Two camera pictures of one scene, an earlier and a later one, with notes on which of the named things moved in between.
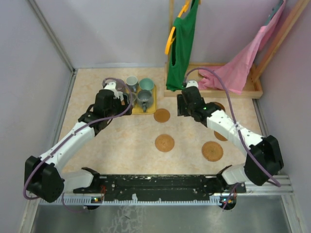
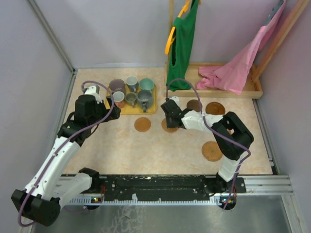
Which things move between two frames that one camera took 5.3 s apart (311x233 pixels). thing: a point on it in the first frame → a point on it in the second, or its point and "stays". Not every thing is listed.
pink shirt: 234,75 stays
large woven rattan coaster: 212,151 stays
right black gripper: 181,111 → 169,124
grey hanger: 273,11 stays
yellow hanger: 172,32 stays
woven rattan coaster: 162,115 → 165,128
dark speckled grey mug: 144,99 stays
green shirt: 178,74 stays
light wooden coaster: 164,142 → 142,124
